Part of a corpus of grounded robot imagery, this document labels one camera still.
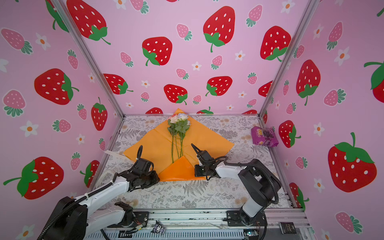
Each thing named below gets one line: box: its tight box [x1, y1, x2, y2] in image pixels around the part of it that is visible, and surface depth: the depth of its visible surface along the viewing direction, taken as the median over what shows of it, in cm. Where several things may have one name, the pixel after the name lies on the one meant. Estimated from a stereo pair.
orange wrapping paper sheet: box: [123, 117, 235, 182], surface depth 105 cm
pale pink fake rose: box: [167, 115, 178, 164], surface depth 112 cm
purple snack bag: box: [251, 126, 279, 148], surface depth 103 cm
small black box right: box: [279, 222, 297, 235], surface depth 71 cm
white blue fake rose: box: [175, 113, 191, 155], surface depth 110 cm
